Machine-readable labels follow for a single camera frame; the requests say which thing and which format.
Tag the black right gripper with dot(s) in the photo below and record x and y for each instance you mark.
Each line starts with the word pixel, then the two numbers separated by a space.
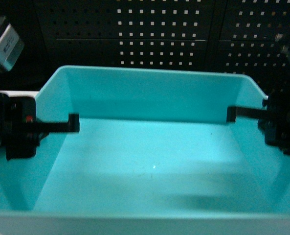
pixel 276 129

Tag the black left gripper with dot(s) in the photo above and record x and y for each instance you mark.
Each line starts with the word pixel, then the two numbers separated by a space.
pixel 16 113

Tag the turquoise plastic bin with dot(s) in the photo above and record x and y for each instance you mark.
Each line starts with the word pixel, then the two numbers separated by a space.
pixel 154 156

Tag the black perforated panel right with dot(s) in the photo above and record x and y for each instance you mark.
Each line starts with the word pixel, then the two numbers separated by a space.
pixel 247 42

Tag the black perforated pegboard panel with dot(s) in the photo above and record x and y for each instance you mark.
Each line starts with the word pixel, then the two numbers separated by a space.
pixel 160 34

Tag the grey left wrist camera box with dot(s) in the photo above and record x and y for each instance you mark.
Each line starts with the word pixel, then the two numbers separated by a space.
pixel 11 45

